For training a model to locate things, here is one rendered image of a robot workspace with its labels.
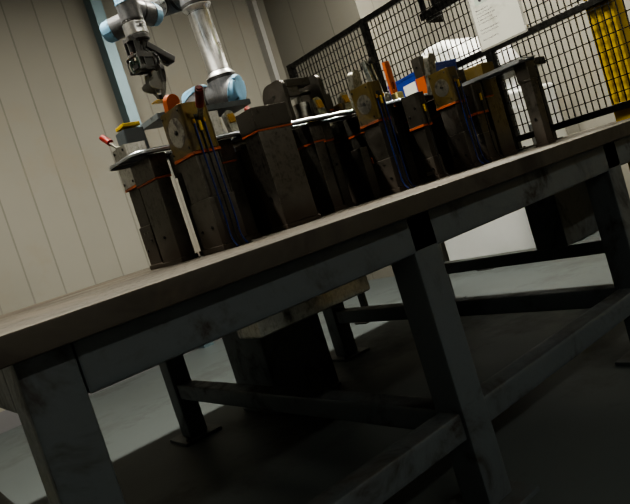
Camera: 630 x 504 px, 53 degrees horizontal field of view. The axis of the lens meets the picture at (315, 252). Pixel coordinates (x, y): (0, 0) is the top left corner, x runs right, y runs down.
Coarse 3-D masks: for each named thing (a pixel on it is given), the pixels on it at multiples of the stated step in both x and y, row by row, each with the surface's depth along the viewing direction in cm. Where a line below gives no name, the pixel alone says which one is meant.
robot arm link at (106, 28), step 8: (152, 0) 238; (160, 0) 242; (168, 0) 244; (168, 8) 246; (104, 24) 217; (112, 24) 215; (120, 24) 214; (104, 32) 217; (112, 32) 217; (120, 32) 216; (112, 40) 220
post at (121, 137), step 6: (120, 132) 198; (126, 132) 197; (132, 132) 198; (138, 132) 199; (144, 132) 200; (120, 138) 199; (126, 138) 197; (132, 138) 198; (138, 138) 199; (144, 138) 200; (120, 144) 200
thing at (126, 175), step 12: (132, 144) 178; (144, 144) 180; (120, 156) 180; (132, 180) 178; (132, 192) 182; (144, 204) 179; (144, 216) 181; (144, 228) 182; (144, 240) 184; (156, 252) 180; (156, 264) 182
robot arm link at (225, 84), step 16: (176, 0) 244; (192, 0) 241; (208, 0) 244; (192, 16) 244; (208, 16) 245; (208, 32) 244; (208, 48) 245; (208, 64) 246; (224, 64) 247; (208, 80) 247; (224, 80) 245; (240, 80) 249; (208, 96) 248; (224, 96) 246; (240, 96) 248
